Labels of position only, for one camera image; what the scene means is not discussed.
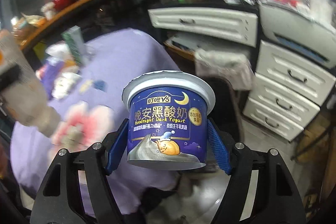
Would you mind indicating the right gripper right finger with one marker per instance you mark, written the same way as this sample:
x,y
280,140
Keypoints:
x,y
277,199

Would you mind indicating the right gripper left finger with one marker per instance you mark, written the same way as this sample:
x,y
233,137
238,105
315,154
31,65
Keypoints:
x,y
59,197

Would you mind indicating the blue yogurt cup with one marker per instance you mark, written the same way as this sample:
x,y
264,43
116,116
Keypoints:
x,y
168,120

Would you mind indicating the white drawer cabinet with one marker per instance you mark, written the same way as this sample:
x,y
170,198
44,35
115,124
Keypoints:
x,y
288,91

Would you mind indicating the purple floral tablecloth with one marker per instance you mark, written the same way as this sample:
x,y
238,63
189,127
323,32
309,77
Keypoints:
x,y
118,58

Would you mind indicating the white printer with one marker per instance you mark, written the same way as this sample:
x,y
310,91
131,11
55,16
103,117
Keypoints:
x,y
292,29

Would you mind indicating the white wide desk drawer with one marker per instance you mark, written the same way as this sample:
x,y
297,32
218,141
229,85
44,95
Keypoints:
x,y
232,25

